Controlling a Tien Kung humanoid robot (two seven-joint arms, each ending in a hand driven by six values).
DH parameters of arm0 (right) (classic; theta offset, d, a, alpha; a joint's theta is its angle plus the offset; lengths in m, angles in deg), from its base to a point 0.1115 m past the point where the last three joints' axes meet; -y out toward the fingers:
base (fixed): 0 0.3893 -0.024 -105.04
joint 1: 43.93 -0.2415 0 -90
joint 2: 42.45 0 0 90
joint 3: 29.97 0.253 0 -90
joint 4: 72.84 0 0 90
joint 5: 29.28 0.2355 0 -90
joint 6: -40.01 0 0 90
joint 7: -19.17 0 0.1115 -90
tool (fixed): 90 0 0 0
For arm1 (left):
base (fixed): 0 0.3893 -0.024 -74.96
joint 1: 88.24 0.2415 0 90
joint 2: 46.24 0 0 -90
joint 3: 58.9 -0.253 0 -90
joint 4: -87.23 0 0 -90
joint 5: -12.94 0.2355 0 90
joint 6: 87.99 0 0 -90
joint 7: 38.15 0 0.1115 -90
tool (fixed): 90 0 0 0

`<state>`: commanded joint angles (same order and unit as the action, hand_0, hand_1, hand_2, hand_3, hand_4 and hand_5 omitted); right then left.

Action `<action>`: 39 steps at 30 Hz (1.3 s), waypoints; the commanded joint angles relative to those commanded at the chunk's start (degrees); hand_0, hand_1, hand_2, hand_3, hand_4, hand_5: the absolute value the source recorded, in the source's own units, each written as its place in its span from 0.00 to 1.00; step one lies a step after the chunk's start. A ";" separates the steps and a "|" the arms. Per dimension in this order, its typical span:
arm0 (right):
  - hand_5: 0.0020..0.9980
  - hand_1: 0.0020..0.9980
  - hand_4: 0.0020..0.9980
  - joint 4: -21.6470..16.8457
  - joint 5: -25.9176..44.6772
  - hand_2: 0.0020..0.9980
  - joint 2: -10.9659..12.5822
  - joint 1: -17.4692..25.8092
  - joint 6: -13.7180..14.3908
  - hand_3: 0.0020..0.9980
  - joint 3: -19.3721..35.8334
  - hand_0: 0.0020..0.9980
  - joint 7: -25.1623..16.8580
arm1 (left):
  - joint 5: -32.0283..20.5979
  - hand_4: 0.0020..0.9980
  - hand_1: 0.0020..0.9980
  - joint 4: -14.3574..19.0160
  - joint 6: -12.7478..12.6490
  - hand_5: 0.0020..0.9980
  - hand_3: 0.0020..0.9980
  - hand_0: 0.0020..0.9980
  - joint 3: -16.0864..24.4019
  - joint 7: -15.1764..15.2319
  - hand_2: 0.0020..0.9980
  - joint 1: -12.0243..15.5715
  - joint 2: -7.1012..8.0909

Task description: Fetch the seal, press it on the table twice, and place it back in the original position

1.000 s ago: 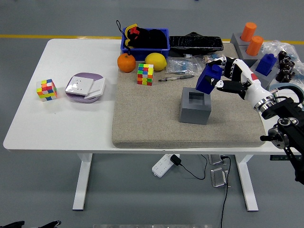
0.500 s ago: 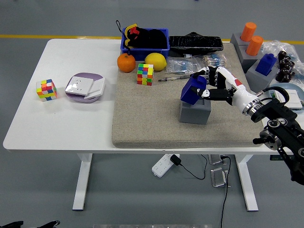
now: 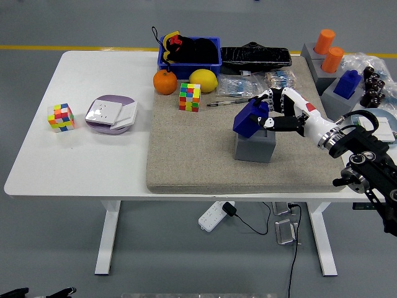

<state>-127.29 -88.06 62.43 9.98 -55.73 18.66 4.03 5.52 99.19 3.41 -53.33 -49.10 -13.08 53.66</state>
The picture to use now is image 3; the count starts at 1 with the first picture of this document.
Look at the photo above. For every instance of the blue plastic bin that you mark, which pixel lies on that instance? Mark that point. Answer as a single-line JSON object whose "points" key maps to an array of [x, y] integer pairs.
{"points": [[189, 69]]}

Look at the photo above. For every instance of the white table leg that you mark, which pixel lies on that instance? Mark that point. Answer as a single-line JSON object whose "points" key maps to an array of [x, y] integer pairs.
{"points": [[107, 242], [322, 242]]}

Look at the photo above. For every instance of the colourful puzzle cube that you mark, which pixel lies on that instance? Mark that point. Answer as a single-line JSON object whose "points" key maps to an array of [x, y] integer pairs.
{"points": [[189, 97], [60, 118]]}

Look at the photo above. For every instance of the grey ballpoint pen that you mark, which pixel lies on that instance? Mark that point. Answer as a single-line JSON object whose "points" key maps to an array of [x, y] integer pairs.
{"points": [[232, 102]]}

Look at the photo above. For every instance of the grey-brown mat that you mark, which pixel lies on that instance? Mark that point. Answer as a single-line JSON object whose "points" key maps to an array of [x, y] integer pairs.
{"points": [[192, 149]]}

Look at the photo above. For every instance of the small white connector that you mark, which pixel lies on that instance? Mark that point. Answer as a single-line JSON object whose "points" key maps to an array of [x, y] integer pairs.
{"points": [[245, 73]]}

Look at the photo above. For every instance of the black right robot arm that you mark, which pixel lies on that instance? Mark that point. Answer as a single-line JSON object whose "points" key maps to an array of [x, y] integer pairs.
{"points": [[369, 146]]}

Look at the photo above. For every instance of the yellow lemon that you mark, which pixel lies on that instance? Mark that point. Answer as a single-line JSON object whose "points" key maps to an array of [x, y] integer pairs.
{"points": [[203, 80]]}

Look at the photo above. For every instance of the grey seal holder block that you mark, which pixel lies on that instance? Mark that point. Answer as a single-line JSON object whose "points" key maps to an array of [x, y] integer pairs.
{"points": [[307, 51], [336, 101], [322, 80], [254, 150]]}

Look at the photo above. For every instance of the orange fruit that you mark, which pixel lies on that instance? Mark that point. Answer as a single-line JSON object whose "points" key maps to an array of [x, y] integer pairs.
{"points": [[165, 82]]}

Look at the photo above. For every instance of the yellow black red toy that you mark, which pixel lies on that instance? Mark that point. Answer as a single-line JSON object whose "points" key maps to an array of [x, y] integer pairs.
{"points": [[172, 42]]}

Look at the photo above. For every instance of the black plastic-wrapped long object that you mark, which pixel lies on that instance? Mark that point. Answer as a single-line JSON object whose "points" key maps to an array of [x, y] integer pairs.
{"points": [[257, 57]]}

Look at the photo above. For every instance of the white socket panel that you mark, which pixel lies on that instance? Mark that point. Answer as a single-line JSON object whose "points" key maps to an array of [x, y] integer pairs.
{"points": [[104, 112]]}

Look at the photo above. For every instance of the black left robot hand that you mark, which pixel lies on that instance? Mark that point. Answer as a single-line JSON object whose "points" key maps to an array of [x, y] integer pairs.
{"points": [[62, 292]]}

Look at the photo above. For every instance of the purple tray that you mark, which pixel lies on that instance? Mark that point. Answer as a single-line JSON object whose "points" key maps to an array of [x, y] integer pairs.
{"points": [[108, 98]]}

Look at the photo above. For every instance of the silver metal bracket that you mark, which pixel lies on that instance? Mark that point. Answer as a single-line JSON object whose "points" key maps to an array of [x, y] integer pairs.
{"points": [[280, 208], [285, 232]]}

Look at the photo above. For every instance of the black plug adapter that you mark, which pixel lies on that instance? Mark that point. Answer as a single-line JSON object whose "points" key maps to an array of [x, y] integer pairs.
{"points": [[229, 209]]}

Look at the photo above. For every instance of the blue seal stamp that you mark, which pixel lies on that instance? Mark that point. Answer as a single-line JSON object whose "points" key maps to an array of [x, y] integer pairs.
{"points": [[347, 85], [245, 122]]}

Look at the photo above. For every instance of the crumpled clear plastic bag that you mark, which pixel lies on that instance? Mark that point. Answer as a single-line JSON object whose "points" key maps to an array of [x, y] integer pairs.
{"points": [[356, 60]]}

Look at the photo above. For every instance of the orange cylinder seal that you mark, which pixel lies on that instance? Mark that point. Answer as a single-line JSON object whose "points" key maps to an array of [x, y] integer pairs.
{"points": [[324, 40], [332, 60]]}

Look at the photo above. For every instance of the yellow floor tape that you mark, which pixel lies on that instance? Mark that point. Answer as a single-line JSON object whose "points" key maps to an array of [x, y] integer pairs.
{"points": [[62, 47]]}

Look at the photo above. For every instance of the clear bag of resistors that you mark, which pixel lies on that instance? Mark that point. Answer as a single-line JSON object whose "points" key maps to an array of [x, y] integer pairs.
{"points": [[280, 80], [239, 85]]}

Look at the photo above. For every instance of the white power strip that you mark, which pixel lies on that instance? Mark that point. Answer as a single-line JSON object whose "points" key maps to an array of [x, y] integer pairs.
{"points": [[211, 218]]}

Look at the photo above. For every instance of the black table control panel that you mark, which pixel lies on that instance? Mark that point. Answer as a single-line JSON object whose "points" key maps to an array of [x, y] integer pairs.
{"points": [[363, 206]]}

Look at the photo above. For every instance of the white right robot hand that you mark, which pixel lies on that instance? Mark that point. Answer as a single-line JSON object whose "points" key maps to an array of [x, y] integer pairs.
{"points": [[313, 122]]}

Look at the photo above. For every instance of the dark brown spotted piece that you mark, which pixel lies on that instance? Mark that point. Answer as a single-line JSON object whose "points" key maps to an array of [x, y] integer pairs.
{"points": [[372, 98], [376, 83], [369, 73]]}

